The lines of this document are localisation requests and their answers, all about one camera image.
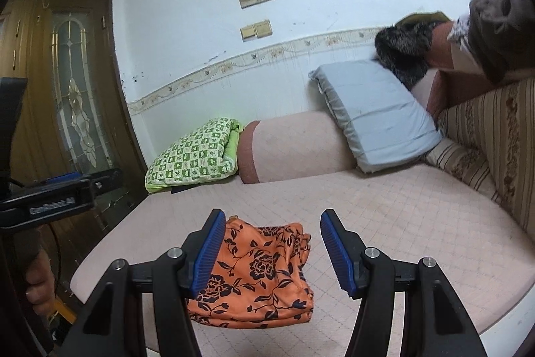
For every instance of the pink bolster cushion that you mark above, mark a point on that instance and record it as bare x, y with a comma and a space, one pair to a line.
296, 148

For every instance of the striped sofa cushion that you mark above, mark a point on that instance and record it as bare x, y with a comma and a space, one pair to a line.
501, 139

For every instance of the olive garment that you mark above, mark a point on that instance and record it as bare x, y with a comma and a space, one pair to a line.
422, 19

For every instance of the white lacy cloth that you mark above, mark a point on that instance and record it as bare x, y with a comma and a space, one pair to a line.
459, 33

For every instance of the wooden door with glass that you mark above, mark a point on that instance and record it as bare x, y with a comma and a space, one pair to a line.
41, 47

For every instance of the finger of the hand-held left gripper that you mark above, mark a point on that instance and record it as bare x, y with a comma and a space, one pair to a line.
62, 178
108, 181

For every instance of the green checkered pillow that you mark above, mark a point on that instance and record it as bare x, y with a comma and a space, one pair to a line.
192, 156

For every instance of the dark fur garment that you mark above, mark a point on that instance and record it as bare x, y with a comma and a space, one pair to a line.
403, 51

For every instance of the grey brown garment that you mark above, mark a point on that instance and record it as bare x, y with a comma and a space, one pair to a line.
501, 35

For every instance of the orange floral blouse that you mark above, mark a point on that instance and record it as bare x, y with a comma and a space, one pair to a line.
259, 281

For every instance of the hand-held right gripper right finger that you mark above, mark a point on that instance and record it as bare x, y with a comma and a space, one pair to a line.
338, 252

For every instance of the reddish brown cloth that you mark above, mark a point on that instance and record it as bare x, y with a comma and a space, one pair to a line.
459, 89

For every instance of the grey blue pillow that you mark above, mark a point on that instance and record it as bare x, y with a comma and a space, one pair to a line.
376, 114

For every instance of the beige wall switch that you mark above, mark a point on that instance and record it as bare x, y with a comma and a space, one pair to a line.
248, 32
263, 29

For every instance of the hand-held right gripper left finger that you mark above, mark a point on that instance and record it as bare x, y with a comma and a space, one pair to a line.
209, 252

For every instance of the person's left hand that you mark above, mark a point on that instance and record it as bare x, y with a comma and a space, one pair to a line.
39, 281

